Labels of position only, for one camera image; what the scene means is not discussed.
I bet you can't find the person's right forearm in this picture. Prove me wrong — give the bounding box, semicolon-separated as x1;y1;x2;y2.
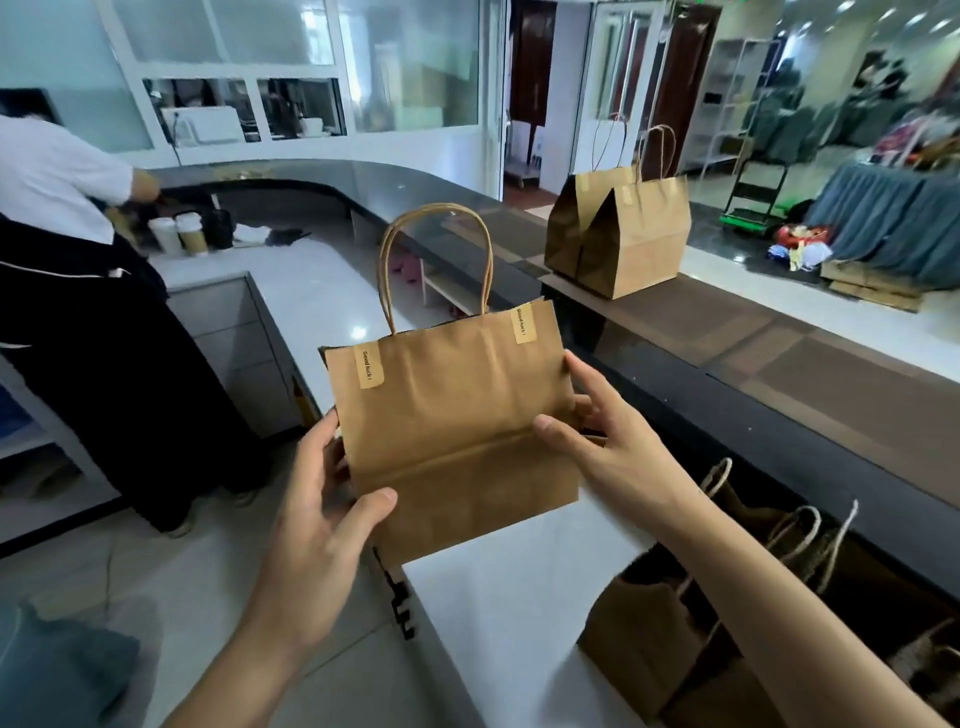
652;480;954;728

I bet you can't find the dark brown door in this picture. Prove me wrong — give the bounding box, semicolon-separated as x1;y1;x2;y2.
648;0;725;167

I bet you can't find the grey drawer cabinet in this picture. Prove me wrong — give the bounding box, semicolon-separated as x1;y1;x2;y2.
165;274;312;440

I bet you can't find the blue skirted table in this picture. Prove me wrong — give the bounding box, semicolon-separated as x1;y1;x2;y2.
802;157;960;290

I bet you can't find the white door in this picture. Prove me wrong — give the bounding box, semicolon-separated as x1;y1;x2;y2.
573;0;669;174

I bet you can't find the white framed glass partition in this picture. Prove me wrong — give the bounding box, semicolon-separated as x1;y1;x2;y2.
97;0;507;170

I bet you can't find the white shelving unit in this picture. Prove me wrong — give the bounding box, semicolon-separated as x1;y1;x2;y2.
697;37;774;174

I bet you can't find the black trolley cart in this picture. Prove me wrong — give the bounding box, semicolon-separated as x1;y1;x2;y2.
720;135;797;234

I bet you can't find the person's right hand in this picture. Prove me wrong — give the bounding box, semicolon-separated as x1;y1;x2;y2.
532;349;707;542

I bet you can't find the tan coffee cup white lid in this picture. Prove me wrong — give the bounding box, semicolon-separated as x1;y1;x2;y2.
175;211;212;258

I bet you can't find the person's left hand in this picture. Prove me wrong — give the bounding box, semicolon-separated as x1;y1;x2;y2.
240;408;399;662

